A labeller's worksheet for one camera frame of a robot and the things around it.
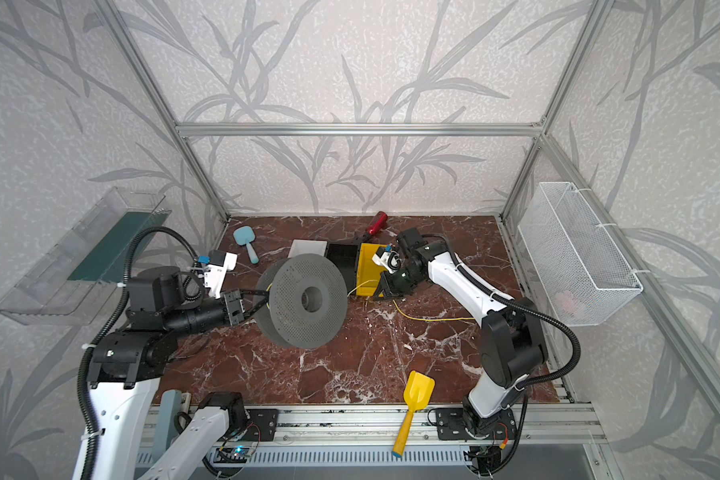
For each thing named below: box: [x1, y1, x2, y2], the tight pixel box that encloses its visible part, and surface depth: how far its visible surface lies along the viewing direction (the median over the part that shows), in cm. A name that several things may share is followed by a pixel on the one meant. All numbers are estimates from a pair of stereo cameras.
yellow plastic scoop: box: [392, 370, 435, 458], surface depth 80 cm
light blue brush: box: [233, 226, 259, 265], surface depth 117 cm
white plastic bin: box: [287, 239, 327, 258], surface depth 104 cm
